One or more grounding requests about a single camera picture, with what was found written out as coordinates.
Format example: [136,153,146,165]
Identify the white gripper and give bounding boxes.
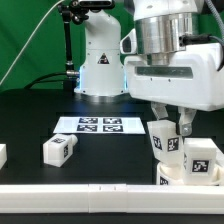
[123,43,224,137]

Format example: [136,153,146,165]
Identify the round white stool seat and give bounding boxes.
[156,162,224,186]

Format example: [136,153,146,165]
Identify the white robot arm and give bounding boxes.
[78,0,224,136]

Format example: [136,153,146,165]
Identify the white right fence bar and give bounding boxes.
[216,148,224,167]

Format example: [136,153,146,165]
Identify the white fence bar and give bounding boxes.
[216,148,224,167]
[0,144,7,169]
[0,184,224,214]

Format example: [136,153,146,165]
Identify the paper sheet with markers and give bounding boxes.
[54,117,145,134]

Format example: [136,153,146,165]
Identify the white front fence bar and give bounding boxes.
[0,184,224,214]

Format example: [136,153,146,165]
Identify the white left fence bar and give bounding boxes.
[0,144,7,169]

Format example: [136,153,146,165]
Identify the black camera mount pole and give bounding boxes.
[58,0,115,91]

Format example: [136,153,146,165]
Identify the black cables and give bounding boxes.
[23,71,80,90]

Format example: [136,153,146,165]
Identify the white cable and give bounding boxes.
[0,0,66,87]

